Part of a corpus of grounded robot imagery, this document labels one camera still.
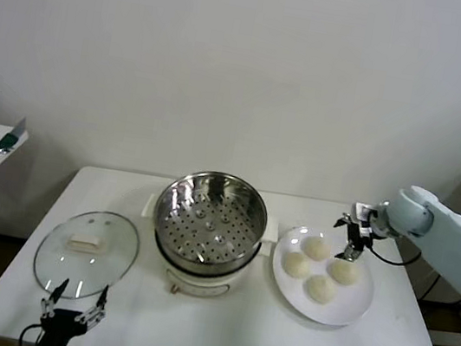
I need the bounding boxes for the white electric cooker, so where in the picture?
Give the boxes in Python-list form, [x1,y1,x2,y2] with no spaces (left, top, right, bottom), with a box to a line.
[129,192,282,310]

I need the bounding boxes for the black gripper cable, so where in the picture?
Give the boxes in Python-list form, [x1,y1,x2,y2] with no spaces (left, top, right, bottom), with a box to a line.
[18,321,44,346]
[363,241,424,271]

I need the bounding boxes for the glass lid with cream handle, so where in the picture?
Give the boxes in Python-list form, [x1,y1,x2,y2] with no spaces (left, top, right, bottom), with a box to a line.
[29,200,146,310]

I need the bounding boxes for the white round plate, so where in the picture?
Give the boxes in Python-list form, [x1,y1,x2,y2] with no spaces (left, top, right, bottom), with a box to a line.
[263,221,383,332]

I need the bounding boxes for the white steamed baozi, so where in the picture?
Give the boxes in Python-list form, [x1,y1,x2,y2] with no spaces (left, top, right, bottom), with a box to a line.
[302,272,340,307]
[302,235,334,264]
[281,249,314,281]
[326,258,365,289]

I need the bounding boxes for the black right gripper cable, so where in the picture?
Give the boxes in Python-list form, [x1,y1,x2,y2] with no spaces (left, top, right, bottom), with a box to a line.
[363,241,424,271]

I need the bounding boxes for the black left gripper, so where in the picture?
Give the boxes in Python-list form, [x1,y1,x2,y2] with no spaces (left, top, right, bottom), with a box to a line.
[33,274,113,346]

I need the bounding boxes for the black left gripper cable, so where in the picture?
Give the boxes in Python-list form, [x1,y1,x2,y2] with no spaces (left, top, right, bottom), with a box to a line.
[18,321,44,346]

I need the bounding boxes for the green handled metal scraper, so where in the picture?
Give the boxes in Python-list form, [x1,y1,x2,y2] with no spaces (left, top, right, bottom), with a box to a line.
[0,114,32,158]

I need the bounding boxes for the perforated steel steamer basket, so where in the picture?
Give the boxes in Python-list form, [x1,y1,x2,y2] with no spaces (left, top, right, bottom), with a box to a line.
[146,163,275,277]

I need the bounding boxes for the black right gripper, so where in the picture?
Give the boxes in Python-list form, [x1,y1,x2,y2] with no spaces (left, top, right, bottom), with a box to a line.
[328,211,370,265]

